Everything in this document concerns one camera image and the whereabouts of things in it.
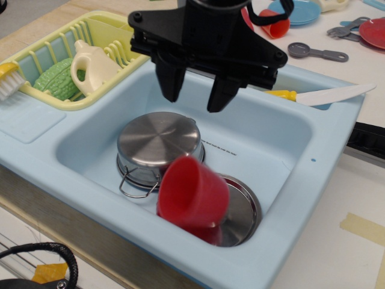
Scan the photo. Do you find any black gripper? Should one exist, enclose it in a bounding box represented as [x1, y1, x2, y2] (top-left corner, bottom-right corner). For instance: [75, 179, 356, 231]
[128, 5, 288, 113]

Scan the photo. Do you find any red cup with handle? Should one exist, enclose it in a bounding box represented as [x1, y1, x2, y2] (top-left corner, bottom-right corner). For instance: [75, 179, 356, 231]
[156, 157, 230, 246]

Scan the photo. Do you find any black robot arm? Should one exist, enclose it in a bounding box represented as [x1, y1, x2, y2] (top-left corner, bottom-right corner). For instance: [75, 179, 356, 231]
[128, 1, 294, 113]

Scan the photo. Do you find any red tumbler cup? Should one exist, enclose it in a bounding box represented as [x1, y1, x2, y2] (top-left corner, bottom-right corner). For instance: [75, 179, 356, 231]
[241, 7, 254, 31]

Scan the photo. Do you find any orange tumbler cup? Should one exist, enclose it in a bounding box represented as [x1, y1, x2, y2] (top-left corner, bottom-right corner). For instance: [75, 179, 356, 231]
[259, 9, 291, 39]

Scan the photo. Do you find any light blue toy sink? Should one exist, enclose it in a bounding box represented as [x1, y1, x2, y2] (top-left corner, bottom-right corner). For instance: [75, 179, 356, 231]
[1, 61, 363, 288]

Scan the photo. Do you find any steel pot upside down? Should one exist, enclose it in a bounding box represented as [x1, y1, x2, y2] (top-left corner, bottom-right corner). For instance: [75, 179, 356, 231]
[116, 111, 206, 199]

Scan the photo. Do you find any yellow dish rack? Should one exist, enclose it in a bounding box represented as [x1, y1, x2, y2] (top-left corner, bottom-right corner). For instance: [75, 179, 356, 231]
[5, 11, 149, 111]

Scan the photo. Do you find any cream detergent bottle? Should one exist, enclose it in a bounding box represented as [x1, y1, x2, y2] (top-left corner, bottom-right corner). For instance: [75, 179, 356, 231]
[70, 40, 122, 96]

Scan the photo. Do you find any grey toy spoon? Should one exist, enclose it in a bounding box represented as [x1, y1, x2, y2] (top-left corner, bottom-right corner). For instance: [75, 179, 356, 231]
[288, 42, 349, 63]

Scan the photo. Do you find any yellow white toy knife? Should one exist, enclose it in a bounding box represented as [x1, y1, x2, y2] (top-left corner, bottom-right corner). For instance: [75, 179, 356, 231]
[266, 84, 377, 107]

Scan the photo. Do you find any blue plastic plate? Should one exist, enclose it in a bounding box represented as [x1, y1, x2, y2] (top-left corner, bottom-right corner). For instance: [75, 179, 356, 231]
[267, 0, 321, 26]

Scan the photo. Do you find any steel pot lid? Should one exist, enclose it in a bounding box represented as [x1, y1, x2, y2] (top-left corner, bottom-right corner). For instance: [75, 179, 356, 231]
[219, 174, 262, 247]

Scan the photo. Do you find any green bumpy toy gourd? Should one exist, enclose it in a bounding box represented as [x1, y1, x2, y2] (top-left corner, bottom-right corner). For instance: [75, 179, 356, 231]
[33, 58, 80, 101]

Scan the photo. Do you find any cream toy jug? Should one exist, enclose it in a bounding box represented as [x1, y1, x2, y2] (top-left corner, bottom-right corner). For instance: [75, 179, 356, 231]
[315, 0, 350, 13]

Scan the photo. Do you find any grey toy fork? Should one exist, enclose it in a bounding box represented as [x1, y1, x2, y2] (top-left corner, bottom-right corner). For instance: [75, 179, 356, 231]
[327, 17, 369, 42]

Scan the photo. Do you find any red plastic plate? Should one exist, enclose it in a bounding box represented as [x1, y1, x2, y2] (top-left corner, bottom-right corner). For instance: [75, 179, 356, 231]
[359, 18, 385, 49]

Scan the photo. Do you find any yellow white dish brush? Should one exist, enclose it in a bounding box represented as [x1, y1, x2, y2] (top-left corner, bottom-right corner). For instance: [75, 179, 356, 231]
[0, 63, 25, 101]

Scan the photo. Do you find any beige masking tape strip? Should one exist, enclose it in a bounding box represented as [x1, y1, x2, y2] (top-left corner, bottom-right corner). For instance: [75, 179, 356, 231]
[340, 213, 385, 247]

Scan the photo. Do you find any yellow tape piece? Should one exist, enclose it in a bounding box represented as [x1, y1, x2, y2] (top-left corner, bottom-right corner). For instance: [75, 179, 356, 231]
[31, 263, 69, 284]

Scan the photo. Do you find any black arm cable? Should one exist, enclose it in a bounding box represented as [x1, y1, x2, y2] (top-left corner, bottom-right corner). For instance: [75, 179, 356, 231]
[245, 0, 295, 26]

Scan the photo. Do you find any black bracket at right edge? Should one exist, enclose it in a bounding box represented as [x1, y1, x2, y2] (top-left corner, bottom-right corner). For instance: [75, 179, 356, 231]
[347, 122, 384, 159]

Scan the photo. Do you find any black braided cable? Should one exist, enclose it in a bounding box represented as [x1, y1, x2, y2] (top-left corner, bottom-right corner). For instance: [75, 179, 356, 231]
[0, 242, 79, 289]

